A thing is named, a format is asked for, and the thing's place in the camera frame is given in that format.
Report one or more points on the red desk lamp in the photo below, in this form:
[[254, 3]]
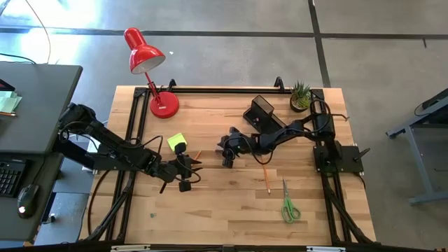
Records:
[[164, 105]]

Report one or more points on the black aluminium table frame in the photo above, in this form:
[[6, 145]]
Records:
[[227, 90]]

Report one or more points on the pencil on desk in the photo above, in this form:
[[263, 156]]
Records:
[[7, 113]]

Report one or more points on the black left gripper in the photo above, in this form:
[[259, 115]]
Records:
[[171, 169]]

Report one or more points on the black frame bracket hook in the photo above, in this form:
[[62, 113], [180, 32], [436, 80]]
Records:
[[172, 85], [279, 84]]

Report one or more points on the dark tablet red edge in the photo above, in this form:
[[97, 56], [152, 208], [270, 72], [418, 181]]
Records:
[[5, 85]]

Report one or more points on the small potted succulent plant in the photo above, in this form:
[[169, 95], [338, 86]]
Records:
[[300, 98]]

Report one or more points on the black keyboard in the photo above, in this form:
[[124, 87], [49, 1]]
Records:
[[10, 178]]

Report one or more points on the black computer mouse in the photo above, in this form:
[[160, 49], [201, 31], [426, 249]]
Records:
[[28, 199]]

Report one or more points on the black mesh desk organizer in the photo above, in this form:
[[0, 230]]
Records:
[[262, 105]]

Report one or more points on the white power adapter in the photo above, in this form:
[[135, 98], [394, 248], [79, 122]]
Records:
[[92, 147]]

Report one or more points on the green paper notes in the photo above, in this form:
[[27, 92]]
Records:
[[8, 101]]

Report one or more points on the green sticky note pad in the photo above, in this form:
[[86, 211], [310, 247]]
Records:
[[175, 140]]

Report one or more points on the grey side table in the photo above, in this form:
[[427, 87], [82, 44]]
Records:
[[421, 164]]

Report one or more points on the orange pencil pink eraser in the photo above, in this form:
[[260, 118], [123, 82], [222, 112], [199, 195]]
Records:
[[266, 178], [198, 155]]

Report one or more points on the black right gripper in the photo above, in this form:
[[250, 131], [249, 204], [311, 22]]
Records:
[[243, 147]]

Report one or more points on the dark grey desk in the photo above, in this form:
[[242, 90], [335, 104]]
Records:
[[42, 105]]

